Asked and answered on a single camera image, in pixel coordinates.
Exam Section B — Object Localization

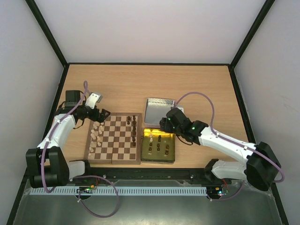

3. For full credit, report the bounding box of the black aluminium frame rail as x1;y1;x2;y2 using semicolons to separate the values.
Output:
23;167;272;187

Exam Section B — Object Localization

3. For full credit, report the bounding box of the wooden chess board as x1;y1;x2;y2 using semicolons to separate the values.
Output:
84;112;142;165

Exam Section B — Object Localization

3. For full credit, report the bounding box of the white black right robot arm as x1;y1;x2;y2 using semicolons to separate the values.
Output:
159;108;281;191

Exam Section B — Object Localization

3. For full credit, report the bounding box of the silver tin lid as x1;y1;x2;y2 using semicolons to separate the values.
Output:
144;97;175;125

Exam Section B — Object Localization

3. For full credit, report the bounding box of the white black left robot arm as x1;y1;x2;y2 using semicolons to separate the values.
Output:
25;90;110;193

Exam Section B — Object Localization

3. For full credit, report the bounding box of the gold tin box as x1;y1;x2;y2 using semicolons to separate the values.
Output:
141;128;176;164

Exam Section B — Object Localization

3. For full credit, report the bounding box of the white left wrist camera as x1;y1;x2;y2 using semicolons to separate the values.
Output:
85;92;103;109

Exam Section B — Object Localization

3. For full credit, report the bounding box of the white slotted cable duct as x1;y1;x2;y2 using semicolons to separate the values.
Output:
30;186;207;196

